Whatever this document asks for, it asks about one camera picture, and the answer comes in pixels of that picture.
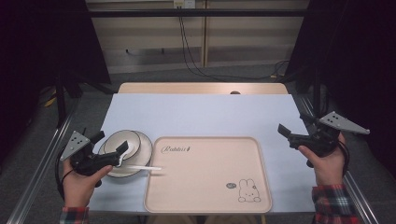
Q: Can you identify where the black wall cable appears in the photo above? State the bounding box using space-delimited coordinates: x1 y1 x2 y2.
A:
177 7 290 82
179 7 290 81

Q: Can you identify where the person's left hand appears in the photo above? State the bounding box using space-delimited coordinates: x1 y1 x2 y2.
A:
62 160 114 209

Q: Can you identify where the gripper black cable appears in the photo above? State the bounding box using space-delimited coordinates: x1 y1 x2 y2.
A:
337 141 351 178
55 148 76 202

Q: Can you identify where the light wooden wall strip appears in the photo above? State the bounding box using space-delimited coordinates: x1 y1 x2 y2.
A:
201 0 209 68

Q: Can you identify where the white plate with dark rim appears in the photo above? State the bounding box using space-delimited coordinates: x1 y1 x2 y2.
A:
97 130 153 179

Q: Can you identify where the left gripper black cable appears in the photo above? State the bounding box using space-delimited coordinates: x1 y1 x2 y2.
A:
55 148 76 202

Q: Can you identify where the beige tray with rabbit drawing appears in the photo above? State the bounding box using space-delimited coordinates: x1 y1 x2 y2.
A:
143 135 273 215

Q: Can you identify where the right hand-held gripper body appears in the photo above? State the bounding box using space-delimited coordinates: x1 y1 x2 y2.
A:
288 110 372 158

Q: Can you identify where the metal floor rail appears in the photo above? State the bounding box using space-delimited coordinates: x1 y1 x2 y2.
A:
298 94 381 224
6 102 82 224

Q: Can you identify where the white chopstick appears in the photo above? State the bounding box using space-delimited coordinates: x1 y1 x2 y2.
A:
123 166 163 172
123 164 163 170

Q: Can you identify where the person's right hand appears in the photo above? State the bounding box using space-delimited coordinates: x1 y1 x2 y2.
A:
297 132 347 188

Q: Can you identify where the white bowl with dark rim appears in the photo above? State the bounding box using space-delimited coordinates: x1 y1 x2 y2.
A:
103 129 142 161

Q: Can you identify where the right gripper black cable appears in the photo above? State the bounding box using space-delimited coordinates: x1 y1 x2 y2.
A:
337 141 351 178

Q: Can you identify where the white wall power outlet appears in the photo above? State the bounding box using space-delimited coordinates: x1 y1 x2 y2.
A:
173 0 196 9

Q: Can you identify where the black curtain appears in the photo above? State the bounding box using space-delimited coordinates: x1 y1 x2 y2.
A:
284 0 396 169
0 0 111 162

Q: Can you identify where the black metal stand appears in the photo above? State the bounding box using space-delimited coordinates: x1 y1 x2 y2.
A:
54 73 82 127
312 66 323 118

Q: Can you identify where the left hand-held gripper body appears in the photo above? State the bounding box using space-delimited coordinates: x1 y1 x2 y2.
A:
60 130 121 177

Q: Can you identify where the light blue table mat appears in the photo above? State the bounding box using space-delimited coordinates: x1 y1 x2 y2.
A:
88 92 317 214

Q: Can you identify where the yellow floor tape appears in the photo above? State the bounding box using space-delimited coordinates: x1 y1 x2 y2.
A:
44 89 58 108

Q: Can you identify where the black horizontal bar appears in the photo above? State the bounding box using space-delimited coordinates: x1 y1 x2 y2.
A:
88 8 309 19

